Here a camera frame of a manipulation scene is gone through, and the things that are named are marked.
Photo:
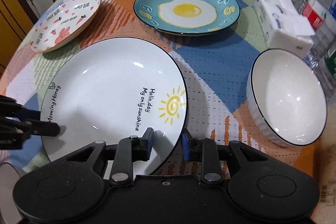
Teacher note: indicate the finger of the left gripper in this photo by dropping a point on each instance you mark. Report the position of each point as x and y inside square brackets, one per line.
[41, 128]
[23, 114]

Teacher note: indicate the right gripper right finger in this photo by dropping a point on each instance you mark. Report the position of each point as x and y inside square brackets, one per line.
[204, 151]

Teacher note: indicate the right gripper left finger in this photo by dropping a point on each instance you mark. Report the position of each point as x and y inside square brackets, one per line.
[128, 151]

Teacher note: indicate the white sun plate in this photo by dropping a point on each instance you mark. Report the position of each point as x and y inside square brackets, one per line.
[114, 89]

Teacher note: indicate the white ribbed bowl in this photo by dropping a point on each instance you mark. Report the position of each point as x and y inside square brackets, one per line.
[286, 99]

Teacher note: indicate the pink bunny plate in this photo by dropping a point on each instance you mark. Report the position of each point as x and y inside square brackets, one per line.
[63, 24]

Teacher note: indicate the blue fried egg plate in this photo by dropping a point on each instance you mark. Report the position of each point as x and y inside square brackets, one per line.
[187, 17]

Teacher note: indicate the patchwork tablecloth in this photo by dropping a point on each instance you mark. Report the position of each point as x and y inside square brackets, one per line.
[215, 68]

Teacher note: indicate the yellow wooden chair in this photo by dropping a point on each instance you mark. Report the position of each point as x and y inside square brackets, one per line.
[17, 18]

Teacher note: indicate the white tissue pack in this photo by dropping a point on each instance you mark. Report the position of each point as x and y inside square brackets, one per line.
[284, 27]

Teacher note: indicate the green label water bottle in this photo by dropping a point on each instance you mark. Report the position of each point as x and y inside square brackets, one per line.
[321, 59]

